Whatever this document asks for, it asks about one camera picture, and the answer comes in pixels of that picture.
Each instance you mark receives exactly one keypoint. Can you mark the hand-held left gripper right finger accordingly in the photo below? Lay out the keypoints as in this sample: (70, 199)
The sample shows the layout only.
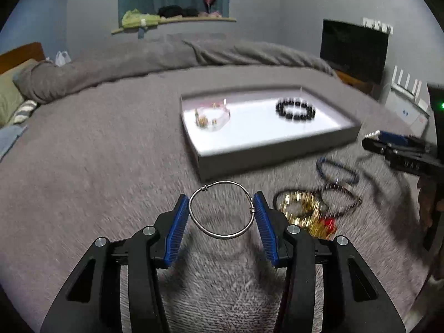
(266, 229)

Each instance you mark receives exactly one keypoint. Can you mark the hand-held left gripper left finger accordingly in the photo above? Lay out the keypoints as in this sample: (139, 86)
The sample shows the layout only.
(177, 229)

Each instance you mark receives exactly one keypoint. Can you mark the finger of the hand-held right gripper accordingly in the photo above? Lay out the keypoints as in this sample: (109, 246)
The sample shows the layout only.
(393, 138)
(399, 161)

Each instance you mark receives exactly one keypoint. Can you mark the grey shallow tray box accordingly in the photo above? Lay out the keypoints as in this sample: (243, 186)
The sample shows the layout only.
(263, 128)

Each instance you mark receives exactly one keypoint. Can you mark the person's right hand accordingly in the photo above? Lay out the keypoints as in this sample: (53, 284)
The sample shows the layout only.
(426, 208)

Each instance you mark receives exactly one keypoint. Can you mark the white router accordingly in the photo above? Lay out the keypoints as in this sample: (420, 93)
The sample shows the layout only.
(407, 88)

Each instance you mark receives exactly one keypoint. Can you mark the wooden television stand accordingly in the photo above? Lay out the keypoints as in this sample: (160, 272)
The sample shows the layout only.
(353, 80)

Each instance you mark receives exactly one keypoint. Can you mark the grey bed cover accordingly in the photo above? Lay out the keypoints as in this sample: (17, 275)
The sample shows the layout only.
(104, 180)

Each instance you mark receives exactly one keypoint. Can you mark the black television screen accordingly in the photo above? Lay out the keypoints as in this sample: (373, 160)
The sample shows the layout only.
(353, 50)

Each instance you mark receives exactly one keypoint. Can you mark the grey duvet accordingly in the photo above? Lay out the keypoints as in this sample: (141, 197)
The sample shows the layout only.
(138, 62)

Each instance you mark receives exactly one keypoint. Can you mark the light blue cloth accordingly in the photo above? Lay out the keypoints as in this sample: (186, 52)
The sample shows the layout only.
(8, 138)

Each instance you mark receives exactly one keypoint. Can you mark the striped pillow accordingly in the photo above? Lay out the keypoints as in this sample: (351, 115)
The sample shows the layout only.
(23, 109)

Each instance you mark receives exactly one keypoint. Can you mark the white plastic bag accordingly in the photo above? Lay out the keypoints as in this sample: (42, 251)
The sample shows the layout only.
(62, 59)

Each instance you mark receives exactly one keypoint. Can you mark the window sill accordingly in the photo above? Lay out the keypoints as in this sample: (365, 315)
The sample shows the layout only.
(194, 20)

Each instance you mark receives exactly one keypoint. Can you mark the green cloth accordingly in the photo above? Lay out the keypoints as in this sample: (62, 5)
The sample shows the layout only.
(137, 19)

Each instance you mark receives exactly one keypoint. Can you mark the green pillow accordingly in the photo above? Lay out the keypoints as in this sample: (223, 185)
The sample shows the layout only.
(8, 97)

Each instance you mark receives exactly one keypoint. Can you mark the pink cloth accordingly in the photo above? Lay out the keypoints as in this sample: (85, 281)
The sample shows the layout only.
(211, 14)

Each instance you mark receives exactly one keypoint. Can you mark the black cloth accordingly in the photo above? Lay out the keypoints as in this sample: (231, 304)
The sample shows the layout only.
(173, 11)

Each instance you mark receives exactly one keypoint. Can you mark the wooden headboard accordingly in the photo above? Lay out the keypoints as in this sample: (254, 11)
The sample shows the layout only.
(20, 55)

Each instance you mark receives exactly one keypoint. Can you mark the white wall socket strip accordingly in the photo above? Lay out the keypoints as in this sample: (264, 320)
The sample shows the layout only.
(378, 25)

